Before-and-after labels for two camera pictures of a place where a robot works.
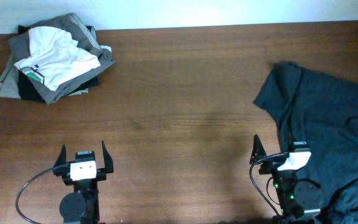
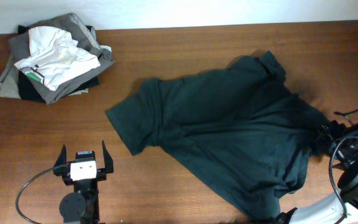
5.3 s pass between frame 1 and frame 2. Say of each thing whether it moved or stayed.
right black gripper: moved
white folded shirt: stayed
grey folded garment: stayed
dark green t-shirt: moved
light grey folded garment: stayed
